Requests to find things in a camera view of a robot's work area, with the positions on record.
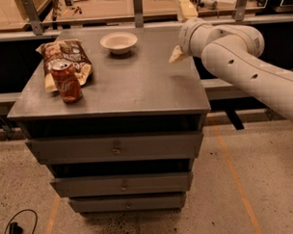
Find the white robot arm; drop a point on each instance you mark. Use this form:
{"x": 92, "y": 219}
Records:
{"x": 231, "y": 53}

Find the black grey flashlight tool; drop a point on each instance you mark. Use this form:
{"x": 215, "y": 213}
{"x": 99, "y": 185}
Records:
{"x": 209, "y": 4}

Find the top grey drawer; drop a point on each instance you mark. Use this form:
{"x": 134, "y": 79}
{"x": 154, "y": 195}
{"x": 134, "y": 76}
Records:
{"x": 57, "y": 151}

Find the grey drawer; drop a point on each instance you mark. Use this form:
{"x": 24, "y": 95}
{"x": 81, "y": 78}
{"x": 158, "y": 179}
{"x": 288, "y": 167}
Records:
{"x": 125, "y": 184}
{"x": 127, "y": 202}
{"x": 57, "y": 151}

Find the red coke can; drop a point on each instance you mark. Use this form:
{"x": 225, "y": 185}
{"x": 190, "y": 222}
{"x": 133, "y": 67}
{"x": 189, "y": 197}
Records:
{"x": 65, "y": 80}

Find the white paper bowl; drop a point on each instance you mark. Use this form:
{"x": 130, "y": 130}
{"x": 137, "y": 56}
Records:
{"x": 119, "y": 42}

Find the brown chip bag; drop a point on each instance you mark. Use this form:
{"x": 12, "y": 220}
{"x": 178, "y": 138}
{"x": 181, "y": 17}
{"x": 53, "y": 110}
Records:
{"x": 67, "y": 49}

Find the grey metal rail frame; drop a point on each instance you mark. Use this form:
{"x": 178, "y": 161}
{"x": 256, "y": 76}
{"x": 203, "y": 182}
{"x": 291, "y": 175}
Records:
{"x": 215, "y": 89}

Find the bottom grey drawer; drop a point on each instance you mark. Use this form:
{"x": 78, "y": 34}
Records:
{"x": 127, "y": 202}

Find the grey drawer cabinet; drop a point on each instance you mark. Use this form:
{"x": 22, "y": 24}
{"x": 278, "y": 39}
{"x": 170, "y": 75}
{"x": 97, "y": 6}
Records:
{"x": 138, "y": 94}

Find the middle grey drawer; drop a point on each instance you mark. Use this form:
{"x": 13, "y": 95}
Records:
{"x": 125, "y": 184}

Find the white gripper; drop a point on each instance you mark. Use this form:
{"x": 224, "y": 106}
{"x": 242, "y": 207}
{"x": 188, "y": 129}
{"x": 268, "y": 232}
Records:
{"x": 188, "y": 37}

